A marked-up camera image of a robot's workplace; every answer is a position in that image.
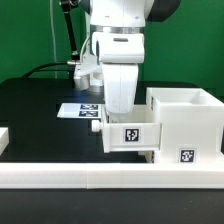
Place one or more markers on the white marker tag sheet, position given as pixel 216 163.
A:
pixel 79 110

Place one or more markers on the white drawer cabinet frame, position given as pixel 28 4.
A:
pixel 192 125

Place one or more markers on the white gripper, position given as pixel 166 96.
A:
pixel 119 56

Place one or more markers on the white drawer box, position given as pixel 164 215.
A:
pixel 134 133

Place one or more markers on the white front fence rail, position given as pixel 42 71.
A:
pixel 103 176

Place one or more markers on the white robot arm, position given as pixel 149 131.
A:
pixel 125 16

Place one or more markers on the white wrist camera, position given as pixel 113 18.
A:
pixel 87 74

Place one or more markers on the white left fence rail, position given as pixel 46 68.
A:
pixel 4 139

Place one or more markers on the white fence rail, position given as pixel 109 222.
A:
pixel 4 139
pixel 103 176

